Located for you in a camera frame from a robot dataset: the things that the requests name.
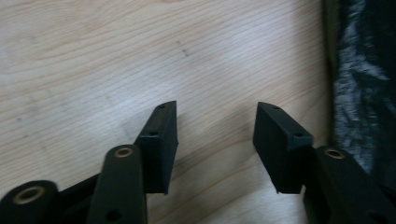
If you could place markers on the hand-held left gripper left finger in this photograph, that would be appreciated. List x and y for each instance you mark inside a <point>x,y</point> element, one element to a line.
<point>158,146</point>

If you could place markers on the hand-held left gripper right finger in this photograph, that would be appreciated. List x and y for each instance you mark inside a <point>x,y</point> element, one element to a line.
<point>277,149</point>

